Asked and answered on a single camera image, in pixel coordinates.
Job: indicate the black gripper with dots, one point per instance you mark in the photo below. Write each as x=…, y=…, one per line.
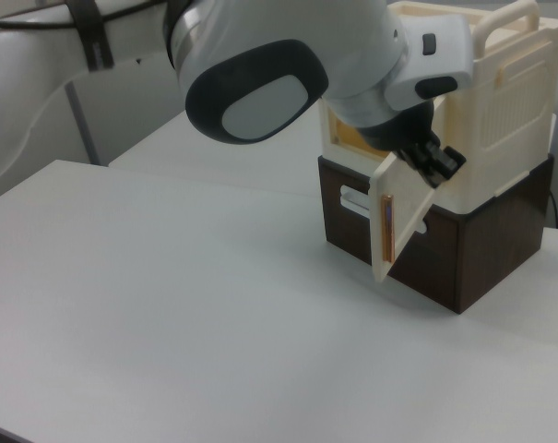
x=405, y=127

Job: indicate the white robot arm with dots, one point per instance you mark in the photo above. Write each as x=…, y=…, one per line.
x=278, y=69

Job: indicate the cream plastic cabinet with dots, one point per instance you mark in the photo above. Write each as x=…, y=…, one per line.
x=504, y=120

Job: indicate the cream cabinet door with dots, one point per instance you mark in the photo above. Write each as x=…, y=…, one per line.
x=400, y=217

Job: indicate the dark brown drawer box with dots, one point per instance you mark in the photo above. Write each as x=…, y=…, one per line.
x=490, y=258

